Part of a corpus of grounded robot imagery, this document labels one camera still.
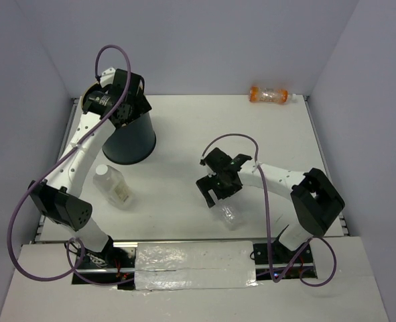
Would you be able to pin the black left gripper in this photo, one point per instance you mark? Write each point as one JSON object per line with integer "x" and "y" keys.
{"x": 141, "y": 106}

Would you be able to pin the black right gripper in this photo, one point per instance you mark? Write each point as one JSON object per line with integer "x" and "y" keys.
{"x": 207, "y": 183}

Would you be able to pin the long clear plastic bottle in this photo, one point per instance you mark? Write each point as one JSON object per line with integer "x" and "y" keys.
{"x": 228, "y": 215}

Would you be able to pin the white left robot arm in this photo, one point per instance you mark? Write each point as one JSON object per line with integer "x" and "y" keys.
{"x": 57, "y": 196}

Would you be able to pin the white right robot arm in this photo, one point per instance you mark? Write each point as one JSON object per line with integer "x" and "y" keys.
{"x": 315, "y": 200}

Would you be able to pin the black bin with gold rim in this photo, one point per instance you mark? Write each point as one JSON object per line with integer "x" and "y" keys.
{"x": 129, "y": 144}

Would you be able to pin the square clear white-cap bottle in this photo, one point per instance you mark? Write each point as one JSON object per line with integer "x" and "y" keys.
{"x": 111, "y": 184}

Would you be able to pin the silver foil tape sheet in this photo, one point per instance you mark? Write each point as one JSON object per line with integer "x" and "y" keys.
{"x": 194, "y": 265}

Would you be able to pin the orange label plastic bottle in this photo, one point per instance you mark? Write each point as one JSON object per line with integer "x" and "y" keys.
{"x": 268, "y": 95}

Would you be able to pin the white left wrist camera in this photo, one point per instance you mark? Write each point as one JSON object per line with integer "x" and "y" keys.
{"x": 106, "y": 78}

